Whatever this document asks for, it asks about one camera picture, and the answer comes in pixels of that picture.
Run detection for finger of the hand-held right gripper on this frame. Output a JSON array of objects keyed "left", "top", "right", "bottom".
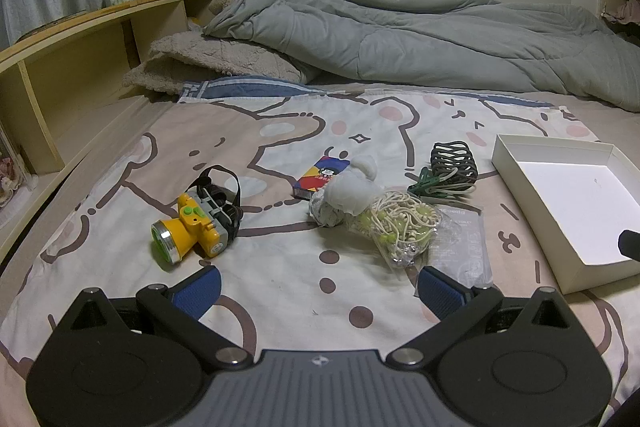
[{"left": 618, "top": 229, "right": 640, "bottom": 263}]

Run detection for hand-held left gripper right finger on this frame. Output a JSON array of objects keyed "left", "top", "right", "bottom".
[{"left": 386, "top": 266, "right": 577, "bottom": 369}]

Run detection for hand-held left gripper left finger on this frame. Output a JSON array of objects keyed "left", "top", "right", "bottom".
[{"left": 59, "top": 266, "right": 254, "bottom": 370}]

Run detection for clear plastic packet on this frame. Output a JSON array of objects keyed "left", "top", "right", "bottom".
[{"left": 414, "top": 202, "right": 494, "bottom": 298}]

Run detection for yellow headlamp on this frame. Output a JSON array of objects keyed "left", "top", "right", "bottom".
[{"left": 151, "top": 165, "right": 244, "bottom": 265}]

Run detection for white cardboard box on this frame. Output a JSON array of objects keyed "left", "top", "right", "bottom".
[{"left": 491, "top": 133, "right": 640, "bottom": 295}]

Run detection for bag of hair ties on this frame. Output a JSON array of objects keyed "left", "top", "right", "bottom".
[{"left": 357, "top": 189, "right": 443, "bottom": 269}]

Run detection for green hair clips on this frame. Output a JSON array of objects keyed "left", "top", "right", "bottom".
[{"left": 406, "top": 167, "right": 476, "bottom": 198}]

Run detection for dark hair claw clip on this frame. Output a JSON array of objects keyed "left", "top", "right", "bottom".
[{"left": 430, "top": 142, "right": 478, "bottom": 185}]

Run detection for white gauze roll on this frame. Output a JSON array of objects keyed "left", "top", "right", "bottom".
[{"left": 325, "top": 154, "right": 383, "bottom": 215}]

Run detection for white knitted bundle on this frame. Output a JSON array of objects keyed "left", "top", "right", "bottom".
[{"left": 308, "top": 192, "right": 346, "bottom": 228}]

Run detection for colourful card box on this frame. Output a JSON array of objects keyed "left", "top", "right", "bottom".
[{"left": 292, "top": 155, "right": 353, "bottom": 200}]

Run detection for printed cartoon blanket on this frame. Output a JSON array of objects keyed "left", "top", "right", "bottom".
[{"left": 0, "top": 77, "right": 628, "bottom": 427}]

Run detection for pink floral box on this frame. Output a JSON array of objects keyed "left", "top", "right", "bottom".
[{"left": 0, "top": 129, "right": 32, "bottom": 210}]

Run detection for pink clothes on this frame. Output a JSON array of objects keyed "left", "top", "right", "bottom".
[{"left": 602, "top": 0, "right": 640, "bottom": 28}]

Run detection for beige pillow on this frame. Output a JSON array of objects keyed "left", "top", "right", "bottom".
[{"left": 123, "top": 32, "right": 311, "bottom": 96}]

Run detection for grey duvet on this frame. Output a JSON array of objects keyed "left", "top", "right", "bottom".
[{"left": 202, "top": 0, "right": 640, "bottom": 112}]

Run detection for wooden bedside shelf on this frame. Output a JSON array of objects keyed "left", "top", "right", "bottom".
[{"left": 0, "top": 0, "right": 221, "bottom": 258}]

